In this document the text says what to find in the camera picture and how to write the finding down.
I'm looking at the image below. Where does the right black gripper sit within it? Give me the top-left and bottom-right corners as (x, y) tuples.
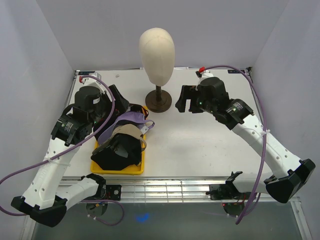
(174, 86), (216, 115)

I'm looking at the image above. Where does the beige baseball cap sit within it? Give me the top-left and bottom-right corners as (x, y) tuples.
(92, 124), (147, 154)

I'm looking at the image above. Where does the black cap gold R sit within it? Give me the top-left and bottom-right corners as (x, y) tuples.
(90, 133), (145, 171)

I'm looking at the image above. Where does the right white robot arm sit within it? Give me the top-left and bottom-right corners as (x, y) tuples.
(175, 77), (316, 204)

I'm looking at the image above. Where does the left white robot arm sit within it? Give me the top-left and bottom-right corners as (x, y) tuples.
(11, 85), (128, 227)

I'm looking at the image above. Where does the black cap in tray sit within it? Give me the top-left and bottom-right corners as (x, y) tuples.
(93, 104), (150, 133)

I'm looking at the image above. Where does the dark wooden round stand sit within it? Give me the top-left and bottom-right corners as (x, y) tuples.
(145, 86), (172, 113)

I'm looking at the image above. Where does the purple baseball cap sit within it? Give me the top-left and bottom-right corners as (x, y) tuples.
(95, 111), (155, 145)

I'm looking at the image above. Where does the cream mannequin head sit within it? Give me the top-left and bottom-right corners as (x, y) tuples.
(139, 27), (176, 87)

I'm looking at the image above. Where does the yellow plastic tray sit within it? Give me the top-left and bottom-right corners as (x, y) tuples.
(90, 105), (149, 175)

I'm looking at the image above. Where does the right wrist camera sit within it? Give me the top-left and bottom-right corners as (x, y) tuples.
(195, 66), (214, 80)

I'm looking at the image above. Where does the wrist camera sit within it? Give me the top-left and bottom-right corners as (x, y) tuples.
(78, 71), (102, 84)
(195, 66), (214, 80)

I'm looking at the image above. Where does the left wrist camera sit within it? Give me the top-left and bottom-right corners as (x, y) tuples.
(78, 71), (102, 84)

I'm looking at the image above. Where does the aluminium frame rail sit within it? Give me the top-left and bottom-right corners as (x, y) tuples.
(21, 178), (313, 240)

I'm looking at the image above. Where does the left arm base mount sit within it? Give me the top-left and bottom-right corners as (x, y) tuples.
(101, 184), (122, 201)

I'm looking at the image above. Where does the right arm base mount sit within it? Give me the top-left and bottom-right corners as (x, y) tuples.
(205, 184), (251, 200)

